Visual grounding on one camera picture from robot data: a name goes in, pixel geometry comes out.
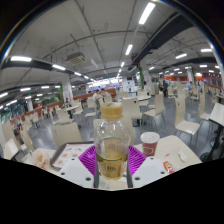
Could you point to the red sauce packet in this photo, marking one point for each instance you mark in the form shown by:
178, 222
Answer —
168, 166

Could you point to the group of beige chairs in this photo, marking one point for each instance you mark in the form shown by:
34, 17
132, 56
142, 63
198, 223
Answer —
130, 106

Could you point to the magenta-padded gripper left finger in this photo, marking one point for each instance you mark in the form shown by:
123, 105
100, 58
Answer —
86, 161

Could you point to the crumpled food wrapper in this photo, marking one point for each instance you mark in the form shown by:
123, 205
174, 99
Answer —
40, 158

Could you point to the group of ceiling lights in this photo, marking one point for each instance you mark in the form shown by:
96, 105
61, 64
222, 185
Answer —
146, 13

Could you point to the red paper cup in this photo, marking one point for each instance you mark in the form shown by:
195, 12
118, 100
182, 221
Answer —
150, 146

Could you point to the crumpled white tissue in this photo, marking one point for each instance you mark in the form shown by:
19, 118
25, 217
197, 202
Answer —
182, 156

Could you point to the clear yellow-capped drink bottle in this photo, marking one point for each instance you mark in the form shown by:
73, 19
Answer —
111, 146

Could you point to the ceiling air conditioner unit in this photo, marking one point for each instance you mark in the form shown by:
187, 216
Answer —
76, 58

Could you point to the white neighbouring table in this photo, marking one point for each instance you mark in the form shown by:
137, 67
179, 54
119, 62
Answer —
218, 113
10, 148

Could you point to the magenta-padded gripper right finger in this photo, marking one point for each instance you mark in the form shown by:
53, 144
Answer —
136, 161

